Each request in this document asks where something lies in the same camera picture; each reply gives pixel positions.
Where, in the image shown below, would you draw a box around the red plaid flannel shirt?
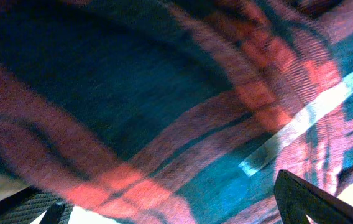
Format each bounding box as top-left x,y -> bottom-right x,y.
0,1 -> 353,223

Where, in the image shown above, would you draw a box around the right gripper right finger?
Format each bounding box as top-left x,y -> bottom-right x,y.
274,170 -> 353,224

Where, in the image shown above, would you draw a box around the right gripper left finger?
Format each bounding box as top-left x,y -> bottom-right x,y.
0,187 -> 73,224

